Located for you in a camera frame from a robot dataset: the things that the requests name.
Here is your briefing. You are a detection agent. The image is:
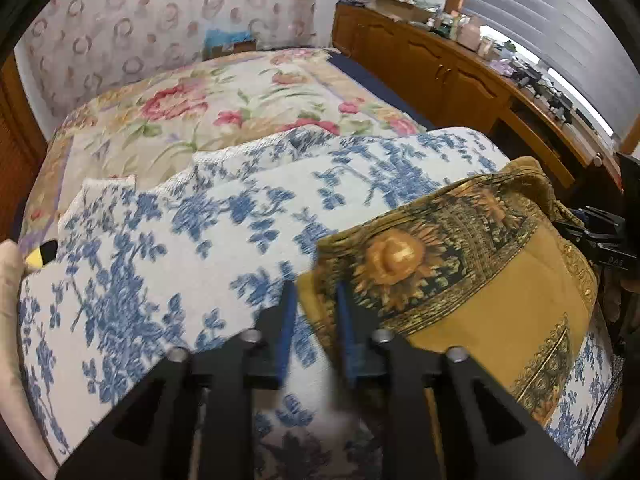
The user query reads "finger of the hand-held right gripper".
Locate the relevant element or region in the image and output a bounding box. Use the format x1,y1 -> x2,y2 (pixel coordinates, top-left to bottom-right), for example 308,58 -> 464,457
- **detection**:
570,206 -> 627,232
554,219 -> 609,257

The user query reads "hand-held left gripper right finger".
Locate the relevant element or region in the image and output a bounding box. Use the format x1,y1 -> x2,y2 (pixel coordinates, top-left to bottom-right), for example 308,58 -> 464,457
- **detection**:
336,282 -> 586,480

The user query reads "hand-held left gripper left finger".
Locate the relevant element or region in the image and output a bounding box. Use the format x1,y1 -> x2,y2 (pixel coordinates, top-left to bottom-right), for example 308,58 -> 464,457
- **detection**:
55,280 -> 299,480

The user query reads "mustard patterned garment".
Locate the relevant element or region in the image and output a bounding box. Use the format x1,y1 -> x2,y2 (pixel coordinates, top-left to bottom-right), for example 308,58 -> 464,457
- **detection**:
297,156 -> 601,427

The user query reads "black mini tripod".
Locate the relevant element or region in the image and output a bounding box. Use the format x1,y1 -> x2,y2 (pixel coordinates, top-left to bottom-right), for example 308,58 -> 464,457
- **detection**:
517,67 -> 544,96
547,92 -> 571,121

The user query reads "blue floral white blanket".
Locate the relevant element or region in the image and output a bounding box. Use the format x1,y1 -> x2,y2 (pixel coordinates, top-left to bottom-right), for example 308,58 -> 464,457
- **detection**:
17,127 -> 622,480

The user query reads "grey window blind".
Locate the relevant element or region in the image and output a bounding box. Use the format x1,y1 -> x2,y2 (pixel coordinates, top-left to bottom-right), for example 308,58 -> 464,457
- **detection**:
460,0 -> 640,142

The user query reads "pink bottle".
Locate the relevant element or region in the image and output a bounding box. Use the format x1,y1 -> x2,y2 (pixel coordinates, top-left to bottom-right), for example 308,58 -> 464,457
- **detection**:
457,17 -> 484,51

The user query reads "long wooden cabinet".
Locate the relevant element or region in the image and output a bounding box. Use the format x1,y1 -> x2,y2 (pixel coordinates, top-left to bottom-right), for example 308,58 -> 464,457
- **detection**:
331,2 -> 624,202

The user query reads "floral bedspread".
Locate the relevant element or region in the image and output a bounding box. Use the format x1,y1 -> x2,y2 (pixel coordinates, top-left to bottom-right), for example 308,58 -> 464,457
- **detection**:
20,47 -> 437,241

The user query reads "yellow plush toy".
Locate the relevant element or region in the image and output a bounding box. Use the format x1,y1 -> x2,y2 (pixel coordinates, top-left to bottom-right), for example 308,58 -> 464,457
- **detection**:
24,240 -> 59,270

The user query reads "beige cloth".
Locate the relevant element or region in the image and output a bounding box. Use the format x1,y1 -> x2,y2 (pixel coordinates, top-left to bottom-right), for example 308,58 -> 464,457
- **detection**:
0,240 -> 59,480

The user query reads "flat cardboard box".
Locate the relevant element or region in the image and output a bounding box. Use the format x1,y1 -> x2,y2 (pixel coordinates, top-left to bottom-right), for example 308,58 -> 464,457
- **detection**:
372,0 -> 431,24

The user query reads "wooden louvred wardrobe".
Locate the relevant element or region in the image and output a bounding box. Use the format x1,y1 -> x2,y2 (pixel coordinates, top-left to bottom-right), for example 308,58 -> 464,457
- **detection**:
0,55 -> 49,242

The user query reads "circle patterned sheer curtain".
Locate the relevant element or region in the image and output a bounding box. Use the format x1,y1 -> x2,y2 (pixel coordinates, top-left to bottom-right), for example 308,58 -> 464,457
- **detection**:
15,0 -> 334,122

